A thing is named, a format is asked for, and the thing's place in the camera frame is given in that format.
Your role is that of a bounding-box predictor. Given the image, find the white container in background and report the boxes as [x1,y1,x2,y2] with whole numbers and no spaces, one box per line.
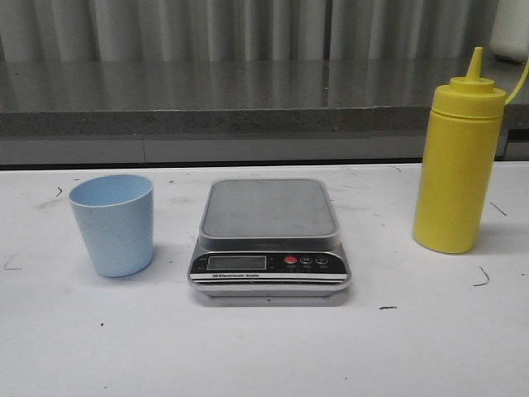
[489,0,528,63]

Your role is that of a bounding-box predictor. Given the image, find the yellow squeeze bottle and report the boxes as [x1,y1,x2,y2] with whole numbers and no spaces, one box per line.
[412,47,528,254]

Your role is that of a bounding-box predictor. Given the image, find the grey stone counter ledge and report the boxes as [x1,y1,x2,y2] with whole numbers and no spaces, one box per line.
[0,58,529,167]

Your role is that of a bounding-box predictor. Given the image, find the light blue plastic cup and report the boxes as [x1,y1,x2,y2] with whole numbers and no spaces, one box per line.
[69,175,154,278]

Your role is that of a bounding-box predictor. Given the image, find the silver digital kitchen scale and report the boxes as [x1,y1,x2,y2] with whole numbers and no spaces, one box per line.
[188,178,351,299]

